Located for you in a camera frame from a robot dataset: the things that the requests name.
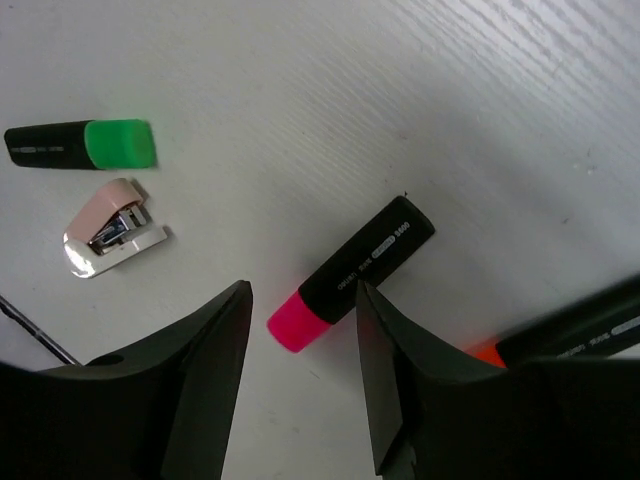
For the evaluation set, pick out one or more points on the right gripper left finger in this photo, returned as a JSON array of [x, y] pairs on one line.
[[159, 408]]

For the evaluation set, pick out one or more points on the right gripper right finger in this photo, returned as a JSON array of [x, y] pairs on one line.
[[436, 412]]

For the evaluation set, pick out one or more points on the pink cap highlighter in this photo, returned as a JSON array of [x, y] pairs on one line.
[[372, 254]]

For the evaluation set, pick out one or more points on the pink white mini stapler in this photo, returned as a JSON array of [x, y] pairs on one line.
[[110, 229]]

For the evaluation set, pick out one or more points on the orange cap highlighter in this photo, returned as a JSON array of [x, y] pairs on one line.
[[602, 324]]

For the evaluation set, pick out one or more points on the green cap highlighter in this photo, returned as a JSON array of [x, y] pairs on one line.
[[83, 145]]

